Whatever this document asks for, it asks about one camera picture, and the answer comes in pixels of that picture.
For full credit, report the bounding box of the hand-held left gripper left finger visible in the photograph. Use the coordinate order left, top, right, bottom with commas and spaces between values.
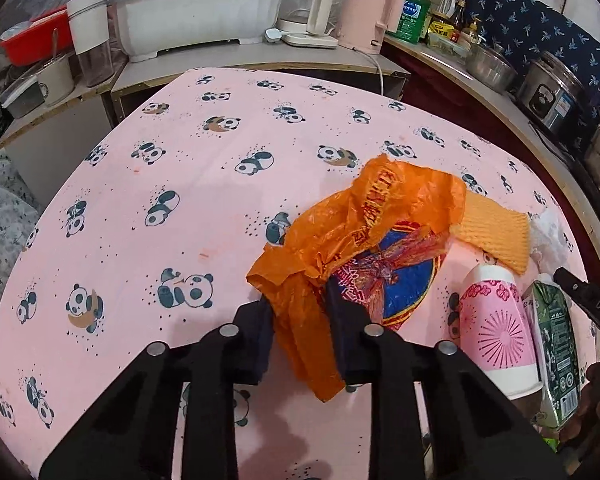
40, 300, 277, 480

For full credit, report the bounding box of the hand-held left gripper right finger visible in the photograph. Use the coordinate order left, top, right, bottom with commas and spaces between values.
325, 280, 568, 480

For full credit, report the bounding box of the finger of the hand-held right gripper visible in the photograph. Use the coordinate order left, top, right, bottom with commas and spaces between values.
552, 266, 600, 326

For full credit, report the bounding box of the dark green drink carton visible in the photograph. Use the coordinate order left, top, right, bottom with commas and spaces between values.
522, 280, 583, 428

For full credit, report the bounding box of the orange plastic bag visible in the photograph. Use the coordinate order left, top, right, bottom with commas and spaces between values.
245, 154, 468, 403

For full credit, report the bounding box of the clear crumpled plastic bag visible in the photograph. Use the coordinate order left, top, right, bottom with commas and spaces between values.
527, 207, 576, 281

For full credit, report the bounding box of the pink paper cup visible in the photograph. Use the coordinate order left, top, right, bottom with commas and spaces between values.
450, 264, 543, 401

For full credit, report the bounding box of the yellow foam fruit net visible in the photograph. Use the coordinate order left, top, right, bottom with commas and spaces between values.
449, 192, 531, 276

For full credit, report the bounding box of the pink panda printed tablecloth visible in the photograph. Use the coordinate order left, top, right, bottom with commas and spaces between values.
0, 67, 600, 480

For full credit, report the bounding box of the steel rice cooker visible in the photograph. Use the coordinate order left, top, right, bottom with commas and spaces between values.
515, 50, 588, 131

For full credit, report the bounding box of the small steel pot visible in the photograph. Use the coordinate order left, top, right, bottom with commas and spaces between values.
465, 42, 518, 93

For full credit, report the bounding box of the navy printed cloth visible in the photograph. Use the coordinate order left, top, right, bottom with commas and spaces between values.
465, 0, 600, 126

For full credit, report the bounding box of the grey floral cloth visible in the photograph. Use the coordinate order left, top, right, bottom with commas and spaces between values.
0, 147, 46, 361

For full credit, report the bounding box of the dark sauce bottle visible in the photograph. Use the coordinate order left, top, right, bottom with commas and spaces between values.
451, 0, 469, 35

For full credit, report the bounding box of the green box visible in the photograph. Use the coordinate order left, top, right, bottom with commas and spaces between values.
397, 0, 431, 43

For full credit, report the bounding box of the pink electric kettle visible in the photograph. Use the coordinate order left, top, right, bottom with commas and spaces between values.
336, 0, 411, 55

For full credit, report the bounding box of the white dish container clear lid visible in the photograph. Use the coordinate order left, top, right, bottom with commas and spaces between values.
111, 0, 291, 63

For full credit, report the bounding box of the white mug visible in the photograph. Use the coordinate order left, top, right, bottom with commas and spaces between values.
37, 55, 76, 108

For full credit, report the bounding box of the white electric kettle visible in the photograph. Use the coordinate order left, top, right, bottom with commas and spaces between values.
277, 0, 341, 50

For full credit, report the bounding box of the white lidded jar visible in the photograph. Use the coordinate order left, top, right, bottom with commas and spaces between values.
66, 0, 115, 88

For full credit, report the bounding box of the red plastic basin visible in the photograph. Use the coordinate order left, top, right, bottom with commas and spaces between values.
0, 6, 73, 67

